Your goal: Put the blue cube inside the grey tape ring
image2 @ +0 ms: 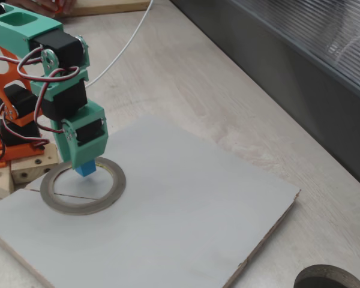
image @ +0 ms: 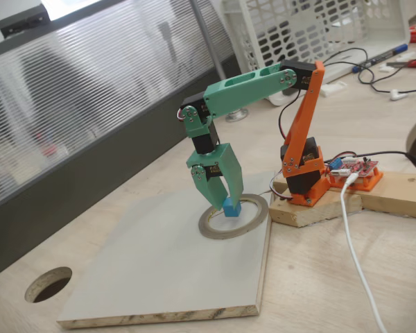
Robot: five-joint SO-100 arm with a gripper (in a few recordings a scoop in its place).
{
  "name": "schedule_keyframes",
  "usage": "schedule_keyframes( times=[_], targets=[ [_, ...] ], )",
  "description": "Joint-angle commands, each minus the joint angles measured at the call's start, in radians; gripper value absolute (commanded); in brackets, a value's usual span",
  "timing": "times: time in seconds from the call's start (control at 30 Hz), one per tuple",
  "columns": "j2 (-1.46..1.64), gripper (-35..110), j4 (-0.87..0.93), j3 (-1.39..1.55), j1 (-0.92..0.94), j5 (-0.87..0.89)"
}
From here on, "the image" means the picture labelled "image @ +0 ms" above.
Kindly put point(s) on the red controller board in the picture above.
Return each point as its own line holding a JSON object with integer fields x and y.
{"x": 357, "y": 168}

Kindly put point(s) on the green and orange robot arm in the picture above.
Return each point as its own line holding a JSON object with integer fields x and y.
{"x": 249, "y": 85}

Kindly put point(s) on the grey laminated board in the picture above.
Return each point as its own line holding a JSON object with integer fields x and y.
{"x": 166, "y": 263}

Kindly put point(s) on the blue cube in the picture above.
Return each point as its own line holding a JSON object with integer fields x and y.
{"x": 232, "y": 209}

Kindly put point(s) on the long wooden beam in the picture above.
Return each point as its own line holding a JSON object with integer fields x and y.
{"x": 398, "y": 194}

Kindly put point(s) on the grey metal post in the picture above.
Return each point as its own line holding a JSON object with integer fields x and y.
{"x": 208, "y": 38}

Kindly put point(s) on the white earbud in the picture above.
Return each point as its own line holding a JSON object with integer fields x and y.
{"x": 398, "y": 95}

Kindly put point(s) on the black box device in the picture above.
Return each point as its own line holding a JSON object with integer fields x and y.
{"x": 22, "y": 21}

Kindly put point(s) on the grey partition with ribbed glass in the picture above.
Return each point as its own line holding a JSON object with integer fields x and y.
{"x": 90, "y": 121}

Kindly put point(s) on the blue and black marker pen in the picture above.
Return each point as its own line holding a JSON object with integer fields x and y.
{"x": 381, "y": 57}

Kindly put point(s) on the white rounded plastic object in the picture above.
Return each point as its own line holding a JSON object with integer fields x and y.
{"x": 281, "y": 100}

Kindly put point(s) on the round metal foot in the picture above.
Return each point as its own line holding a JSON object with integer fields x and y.
{"x": 236, "y": 115}

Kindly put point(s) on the white plastic crate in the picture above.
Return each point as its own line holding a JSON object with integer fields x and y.
{"x": 298, "y": 31}

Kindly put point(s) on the angled wooden block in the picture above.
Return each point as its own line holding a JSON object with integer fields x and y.
{"x": 319, "y": 211}

